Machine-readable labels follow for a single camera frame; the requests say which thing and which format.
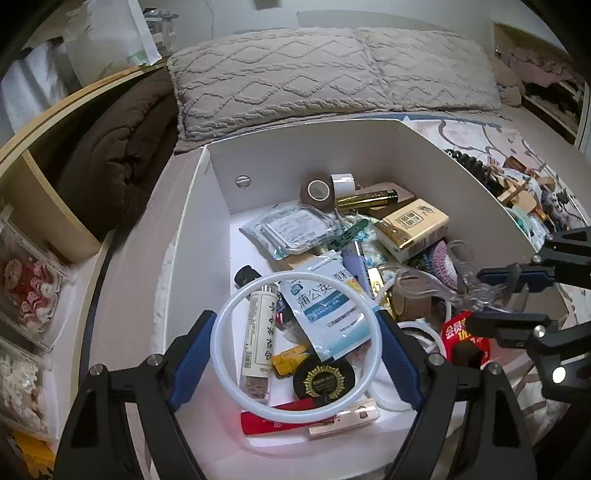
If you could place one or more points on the red doll display case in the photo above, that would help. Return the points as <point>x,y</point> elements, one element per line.
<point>27,286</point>

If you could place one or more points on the wooden shelf unit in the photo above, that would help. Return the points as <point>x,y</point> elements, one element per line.
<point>51,203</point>

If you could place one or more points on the white storage box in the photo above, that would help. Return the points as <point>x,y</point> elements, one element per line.
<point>207,207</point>

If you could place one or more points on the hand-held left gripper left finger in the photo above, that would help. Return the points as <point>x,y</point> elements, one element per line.
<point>194,355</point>

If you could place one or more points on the beige cloth pile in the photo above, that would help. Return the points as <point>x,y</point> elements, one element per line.
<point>508,87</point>

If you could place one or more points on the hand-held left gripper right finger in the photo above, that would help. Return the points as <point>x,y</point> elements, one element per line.
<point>397,360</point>

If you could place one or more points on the rose gold slim box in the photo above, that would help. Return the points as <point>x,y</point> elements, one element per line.
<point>344,419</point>

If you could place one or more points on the wooden bedside shelf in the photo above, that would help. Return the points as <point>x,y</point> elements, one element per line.
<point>545,55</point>

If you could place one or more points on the brown tape roll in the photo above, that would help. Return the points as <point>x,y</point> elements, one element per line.
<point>411,304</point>
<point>318,191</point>

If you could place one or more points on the brown folded blanket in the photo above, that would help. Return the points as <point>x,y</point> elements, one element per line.
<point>115,152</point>

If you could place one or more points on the clear hair claw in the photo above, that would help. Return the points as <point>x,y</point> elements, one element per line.
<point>429,284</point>

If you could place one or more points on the yellow small toy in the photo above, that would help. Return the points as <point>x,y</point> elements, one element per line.
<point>288,362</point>

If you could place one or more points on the green plastic clip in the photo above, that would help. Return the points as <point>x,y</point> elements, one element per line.
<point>351,233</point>

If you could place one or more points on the gold carton box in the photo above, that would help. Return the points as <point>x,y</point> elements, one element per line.
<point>411,227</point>

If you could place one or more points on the printed bed sheet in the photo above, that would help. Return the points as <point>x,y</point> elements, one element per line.
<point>485,134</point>

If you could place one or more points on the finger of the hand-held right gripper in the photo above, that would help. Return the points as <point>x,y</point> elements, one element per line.
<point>503,325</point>
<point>512,278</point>

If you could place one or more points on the beige textured pillow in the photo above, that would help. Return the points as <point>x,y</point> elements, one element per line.
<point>429,69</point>
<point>277,78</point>

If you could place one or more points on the gold black tube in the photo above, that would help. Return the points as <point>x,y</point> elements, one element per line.
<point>367,198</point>

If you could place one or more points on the clear plastic box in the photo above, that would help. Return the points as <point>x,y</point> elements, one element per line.
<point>295,228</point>

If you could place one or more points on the blue white medicine sachet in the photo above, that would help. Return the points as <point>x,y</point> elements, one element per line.
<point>328,304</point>

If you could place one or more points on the white doll display case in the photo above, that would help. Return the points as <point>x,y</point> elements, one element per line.
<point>23,392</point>

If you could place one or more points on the white tube black cap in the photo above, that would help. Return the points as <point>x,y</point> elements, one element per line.
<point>258,341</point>

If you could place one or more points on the red small box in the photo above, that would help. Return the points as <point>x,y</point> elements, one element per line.
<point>270,417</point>

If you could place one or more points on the black small cap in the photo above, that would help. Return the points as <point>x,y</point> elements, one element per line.
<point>244,277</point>

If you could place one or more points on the small wooden box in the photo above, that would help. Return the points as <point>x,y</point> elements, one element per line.
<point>517,194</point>

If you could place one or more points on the red printed packet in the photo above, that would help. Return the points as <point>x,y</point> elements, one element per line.
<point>461,337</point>

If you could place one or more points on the purple crochet piece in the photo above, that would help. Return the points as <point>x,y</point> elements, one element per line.
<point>438,258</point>

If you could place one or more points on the black round gold badge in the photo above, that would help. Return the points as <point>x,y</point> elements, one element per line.
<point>325,381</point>

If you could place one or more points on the white paper bag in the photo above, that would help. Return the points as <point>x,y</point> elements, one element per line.
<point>106,37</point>

